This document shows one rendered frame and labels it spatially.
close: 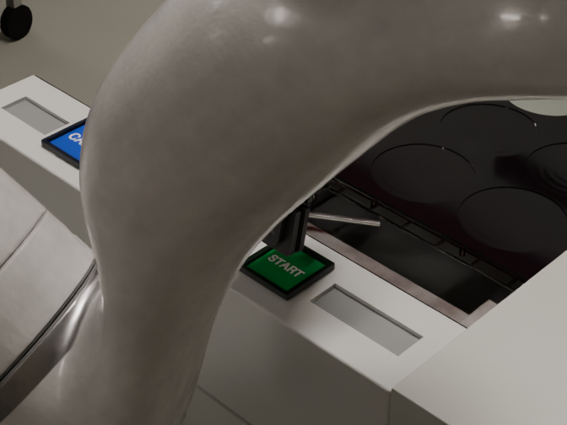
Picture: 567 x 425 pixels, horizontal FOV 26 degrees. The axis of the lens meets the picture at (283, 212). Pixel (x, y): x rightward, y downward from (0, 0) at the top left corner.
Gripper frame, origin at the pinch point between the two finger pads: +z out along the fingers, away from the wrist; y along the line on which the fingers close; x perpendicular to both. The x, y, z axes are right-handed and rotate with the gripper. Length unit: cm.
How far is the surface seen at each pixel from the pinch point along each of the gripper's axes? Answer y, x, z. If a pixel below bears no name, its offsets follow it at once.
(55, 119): -2.4, -32.1, 4.6
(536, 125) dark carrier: -41.9, -3.1, 2.2
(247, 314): 3.2, 0.3, 7.1
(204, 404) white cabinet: 0.3, -5.5, 20.8
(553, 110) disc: -45.4, -3.5, 1.4
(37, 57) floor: -120, -189, 77
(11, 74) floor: -110, -187, 79
